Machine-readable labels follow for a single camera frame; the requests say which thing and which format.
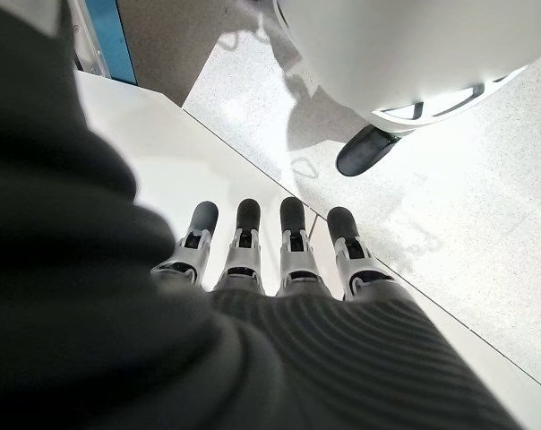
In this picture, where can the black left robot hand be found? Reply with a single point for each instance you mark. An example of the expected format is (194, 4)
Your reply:
(73, 313)

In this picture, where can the blue panel edge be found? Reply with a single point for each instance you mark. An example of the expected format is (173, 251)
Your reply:
(111, 40)

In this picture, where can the black left robot foot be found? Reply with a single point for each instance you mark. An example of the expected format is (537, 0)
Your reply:
(364, 152)

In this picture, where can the white left robot leg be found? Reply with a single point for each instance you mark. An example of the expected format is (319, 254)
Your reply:
(409, 54)

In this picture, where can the white frame rail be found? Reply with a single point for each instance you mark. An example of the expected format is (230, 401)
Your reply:
(87, 40)

